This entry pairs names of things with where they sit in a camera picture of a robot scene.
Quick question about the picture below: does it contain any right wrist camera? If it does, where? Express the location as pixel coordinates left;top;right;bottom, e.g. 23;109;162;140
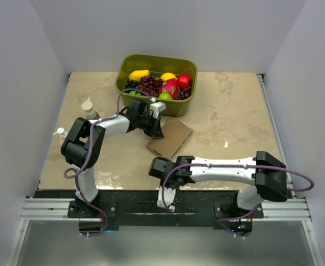
156;186;176;212

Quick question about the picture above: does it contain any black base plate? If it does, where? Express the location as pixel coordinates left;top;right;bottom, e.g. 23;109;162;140
34;189;293;231

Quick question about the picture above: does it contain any black grape bunch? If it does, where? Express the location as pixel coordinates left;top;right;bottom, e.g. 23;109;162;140
125;80;140;89

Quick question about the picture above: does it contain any green lime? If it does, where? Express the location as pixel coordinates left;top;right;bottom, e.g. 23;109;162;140
159;92;173;100

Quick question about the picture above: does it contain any pink dragon fruit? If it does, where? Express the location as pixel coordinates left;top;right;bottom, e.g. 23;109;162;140
160;79;179;99

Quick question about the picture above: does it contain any pump soap bottle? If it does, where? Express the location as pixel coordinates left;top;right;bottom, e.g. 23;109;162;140
52;127;68;139

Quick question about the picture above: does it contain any brown cardboard express box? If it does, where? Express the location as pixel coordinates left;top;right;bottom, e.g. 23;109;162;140
146;118;193;159

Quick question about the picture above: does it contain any purple cable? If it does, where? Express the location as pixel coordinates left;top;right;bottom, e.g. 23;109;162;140
64;88;156;237
162;162;315;239

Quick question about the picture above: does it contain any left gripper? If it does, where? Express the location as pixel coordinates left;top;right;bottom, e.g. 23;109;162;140
137;113;164;138

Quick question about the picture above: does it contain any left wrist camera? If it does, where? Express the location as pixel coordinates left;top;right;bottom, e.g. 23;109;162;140
149;101;166;119

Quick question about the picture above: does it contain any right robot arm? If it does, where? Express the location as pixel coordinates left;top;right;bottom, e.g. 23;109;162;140
148;151;287;218

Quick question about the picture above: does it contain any squeeze sauce bottle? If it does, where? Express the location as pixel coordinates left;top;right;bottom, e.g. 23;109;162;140
81;98;100;120

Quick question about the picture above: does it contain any yellow lemon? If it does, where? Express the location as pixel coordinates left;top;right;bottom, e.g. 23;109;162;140
160;73;177;81

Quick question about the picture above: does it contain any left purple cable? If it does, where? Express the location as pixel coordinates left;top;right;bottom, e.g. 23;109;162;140
64;88;156;237

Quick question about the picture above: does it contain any purple grape bunch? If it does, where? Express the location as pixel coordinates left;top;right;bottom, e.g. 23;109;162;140
136;75;163;96

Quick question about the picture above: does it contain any dark red grape bunch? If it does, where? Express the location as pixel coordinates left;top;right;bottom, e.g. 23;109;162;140
174;86;192;100

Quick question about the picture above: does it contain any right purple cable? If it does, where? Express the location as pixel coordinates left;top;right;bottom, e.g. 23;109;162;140
162;162;315;239

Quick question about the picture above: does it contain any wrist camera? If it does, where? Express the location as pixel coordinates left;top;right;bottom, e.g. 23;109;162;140
156;186;176;212
149;101;166;119

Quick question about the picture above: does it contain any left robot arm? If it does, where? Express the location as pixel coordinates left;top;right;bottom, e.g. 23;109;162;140
61;99;166;217

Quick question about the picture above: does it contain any red apple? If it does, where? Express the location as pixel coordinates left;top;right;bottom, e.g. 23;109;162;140
177;74;190;89

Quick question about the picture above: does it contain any yellow mango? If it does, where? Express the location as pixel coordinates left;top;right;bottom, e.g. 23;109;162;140
128;70;150;82

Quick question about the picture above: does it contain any olive green plastic bin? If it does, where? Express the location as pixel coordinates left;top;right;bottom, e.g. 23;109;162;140
115;54;198;117

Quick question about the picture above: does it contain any green pear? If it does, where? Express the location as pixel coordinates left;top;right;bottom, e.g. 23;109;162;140
129;90;142;96

